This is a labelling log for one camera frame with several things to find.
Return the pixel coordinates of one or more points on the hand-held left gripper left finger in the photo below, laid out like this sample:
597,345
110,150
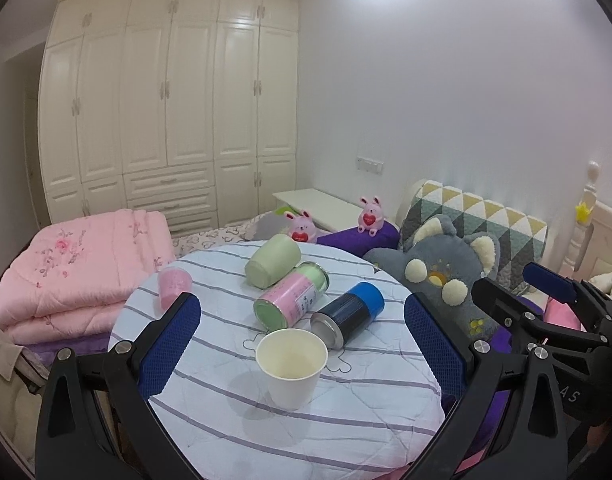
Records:
168,345

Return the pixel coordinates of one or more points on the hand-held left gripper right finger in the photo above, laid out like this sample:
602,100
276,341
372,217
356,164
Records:
433,347

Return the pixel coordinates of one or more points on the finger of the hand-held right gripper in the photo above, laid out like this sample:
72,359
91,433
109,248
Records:
496,300
548,281

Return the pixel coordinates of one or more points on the small pink cup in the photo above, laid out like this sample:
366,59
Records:
172,287

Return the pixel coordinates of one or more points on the white paper cup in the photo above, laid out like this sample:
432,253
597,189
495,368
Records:
292,375

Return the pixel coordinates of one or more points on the light green cup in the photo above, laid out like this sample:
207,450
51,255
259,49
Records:
271,262

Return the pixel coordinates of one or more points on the pink cushion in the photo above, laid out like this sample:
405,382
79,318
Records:
561,316

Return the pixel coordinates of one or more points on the yellow star ornament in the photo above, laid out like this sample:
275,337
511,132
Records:
582,211

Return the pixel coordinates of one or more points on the white bed headboard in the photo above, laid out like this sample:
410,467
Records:
608,230

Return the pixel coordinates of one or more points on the grey plush cat toy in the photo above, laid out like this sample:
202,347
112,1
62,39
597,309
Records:
426,260

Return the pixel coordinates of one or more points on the triangle patterned quilted cover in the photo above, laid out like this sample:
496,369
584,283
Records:
486,220

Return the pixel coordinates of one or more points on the blue and black can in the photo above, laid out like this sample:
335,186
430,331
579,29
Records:
348,310

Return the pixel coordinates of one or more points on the heart printed bed sheet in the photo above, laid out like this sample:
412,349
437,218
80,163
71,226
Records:
211,240

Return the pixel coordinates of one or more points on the folded pink quilt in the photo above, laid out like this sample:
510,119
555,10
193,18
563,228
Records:
76,275

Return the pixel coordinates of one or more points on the pink and green can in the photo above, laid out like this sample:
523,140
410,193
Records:
291,295

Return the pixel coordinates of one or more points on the purple pillow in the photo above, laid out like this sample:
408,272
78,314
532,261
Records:
346,237

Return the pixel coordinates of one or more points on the pink bunny toy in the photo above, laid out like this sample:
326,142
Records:
371,217
301,227

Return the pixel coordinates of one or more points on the grey pillow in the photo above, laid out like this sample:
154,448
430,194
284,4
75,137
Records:
268,225

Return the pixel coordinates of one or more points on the beige garment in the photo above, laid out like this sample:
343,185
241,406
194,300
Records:
8,385

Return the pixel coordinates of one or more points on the white nightstand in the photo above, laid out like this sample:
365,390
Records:
316,205

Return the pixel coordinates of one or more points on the cream white wardrobe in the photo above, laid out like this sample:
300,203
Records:
166,100

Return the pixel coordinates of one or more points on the white wall switch panel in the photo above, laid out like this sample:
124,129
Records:
370,164

